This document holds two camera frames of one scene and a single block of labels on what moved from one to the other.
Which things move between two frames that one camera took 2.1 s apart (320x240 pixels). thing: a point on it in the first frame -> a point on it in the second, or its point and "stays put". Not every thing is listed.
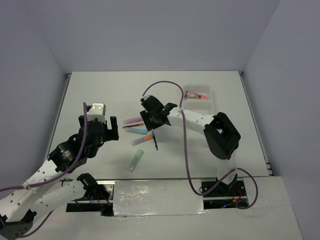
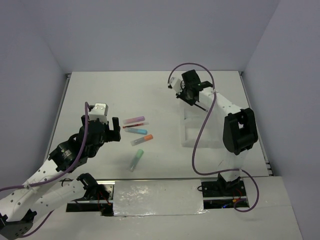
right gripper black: (145, 114) -> (181, 96)
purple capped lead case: (132, 120) stays put
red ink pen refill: (133, 125) stays put
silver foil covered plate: (141, 198) stays put
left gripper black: (111, 134) stays put
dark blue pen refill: (157, 148) -> (201, 107)
